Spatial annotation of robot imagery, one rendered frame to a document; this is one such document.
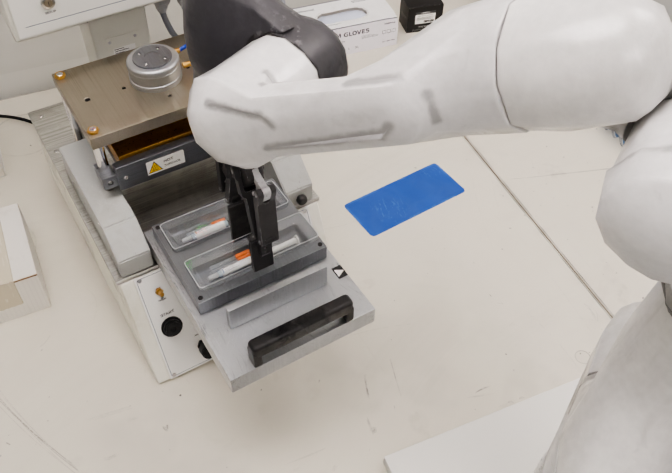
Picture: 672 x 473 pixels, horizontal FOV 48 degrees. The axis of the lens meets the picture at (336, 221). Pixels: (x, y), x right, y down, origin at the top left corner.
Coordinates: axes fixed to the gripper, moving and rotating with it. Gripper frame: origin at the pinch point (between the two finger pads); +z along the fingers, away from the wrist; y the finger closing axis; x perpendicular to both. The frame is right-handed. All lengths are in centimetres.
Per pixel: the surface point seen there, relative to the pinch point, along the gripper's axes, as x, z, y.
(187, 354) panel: -11.3, 25.5, -4.3
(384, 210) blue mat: 35.4, 28.5, -16.9
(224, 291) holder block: -6.1, 4.2, 3.5
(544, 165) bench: 71, 29, -11
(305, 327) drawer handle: -0.1, 3.3, 14.9
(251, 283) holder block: -2.2, 4.9, 3.7
